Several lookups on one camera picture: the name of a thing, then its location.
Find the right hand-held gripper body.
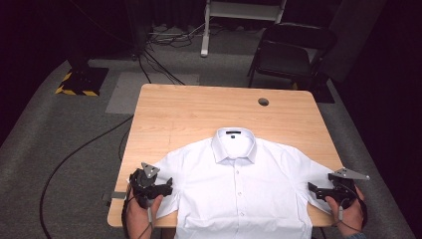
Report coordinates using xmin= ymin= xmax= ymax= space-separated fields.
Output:
xmin=327 ymin=167 xmax=371 ymax=210

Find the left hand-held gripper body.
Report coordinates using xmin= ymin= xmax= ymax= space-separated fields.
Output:
xmin=128 ymin=161 xmax=160 ymax=209

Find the white button-up shirt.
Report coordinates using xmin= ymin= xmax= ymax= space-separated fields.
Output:
xmin=152 ymin=126 xmax=336 ymax=239

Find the person's right hand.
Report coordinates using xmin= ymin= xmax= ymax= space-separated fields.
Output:
xmin=324 ymin=186 xmax=366 ymax=237

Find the person's left hand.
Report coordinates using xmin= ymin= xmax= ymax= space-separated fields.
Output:
xmin=124 ymin=194 xmax=164 ymax=239

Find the grey table edge clip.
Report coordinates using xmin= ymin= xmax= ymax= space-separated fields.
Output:
xmin=102 ymin=190 xmax=128 ymax=202

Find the grey floor mat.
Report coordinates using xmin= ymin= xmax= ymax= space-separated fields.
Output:
xmin=105 ymin=72 xmax=201 ymax=116

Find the black stand with striped base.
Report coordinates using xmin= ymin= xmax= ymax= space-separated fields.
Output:
xmin=54 ymin=49 xmax=109 ymax=98

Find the black folding chair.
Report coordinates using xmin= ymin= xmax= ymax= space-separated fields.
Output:
xmin=247 ymin=22 xmax=338 ymax=92

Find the grey leaning board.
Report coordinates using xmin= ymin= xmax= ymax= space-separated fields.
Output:
xmin=318 ymin=0 xmax=388 ymax=84

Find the right hand-held gripper cable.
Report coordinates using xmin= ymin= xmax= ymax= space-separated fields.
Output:
xmin=337 ymin=183 xmax=368 ymax=234

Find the thin black floor cable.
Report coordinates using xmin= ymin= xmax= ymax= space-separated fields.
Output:
xmin=117 ymin=128 xmax=131 ymax=162

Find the thick black floor cable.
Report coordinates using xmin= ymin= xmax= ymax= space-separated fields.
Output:
xmin=39 ymin=114 xmax=134 ymax=239

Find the bundle of floor cables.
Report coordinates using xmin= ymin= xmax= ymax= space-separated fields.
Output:
xmin=136 ymin=22 xmax=208 ymax=86

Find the white desk frame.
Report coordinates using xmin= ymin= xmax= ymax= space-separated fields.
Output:
xmin=200 ymin=0 xmax=289 ymax=58

